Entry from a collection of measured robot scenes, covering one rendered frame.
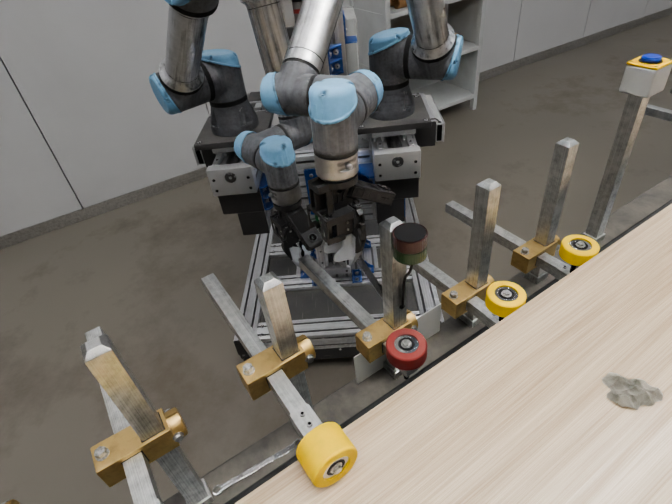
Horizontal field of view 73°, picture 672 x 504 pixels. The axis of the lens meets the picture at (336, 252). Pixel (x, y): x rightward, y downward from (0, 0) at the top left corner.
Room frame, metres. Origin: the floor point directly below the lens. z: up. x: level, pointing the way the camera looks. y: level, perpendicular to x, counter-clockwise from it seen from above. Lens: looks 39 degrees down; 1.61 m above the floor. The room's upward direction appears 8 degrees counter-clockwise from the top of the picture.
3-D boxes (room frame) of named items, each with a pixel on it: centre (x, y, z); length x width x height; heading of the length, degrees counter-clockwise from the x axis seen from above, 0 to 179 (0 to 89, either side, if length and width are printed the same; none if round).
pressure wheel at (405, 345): (0.56, -0.11, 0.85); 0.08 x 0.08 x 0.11
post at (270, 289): (0.53, 0.11, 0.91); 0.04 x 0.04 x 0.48; 29
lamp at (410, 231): (0.61, -0.13, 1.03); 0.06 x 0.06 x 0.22; 29
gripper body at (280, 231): (0.95, 0.11, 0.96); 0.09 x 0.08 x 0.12; 29
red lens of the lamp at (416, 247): (0.61, -0.13, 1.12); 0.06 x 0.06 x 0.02
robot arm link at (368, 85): (0.80, -0.06, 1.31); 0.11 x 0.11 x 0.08; 62
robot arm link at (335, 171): (0.70, -0.02, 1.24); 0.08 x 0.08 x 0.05
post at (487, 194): (0.77, -0.33, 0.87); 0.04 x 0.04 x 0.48; 29
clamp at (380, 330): (0.64, -0.09, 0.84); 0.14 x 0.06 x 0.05; 119
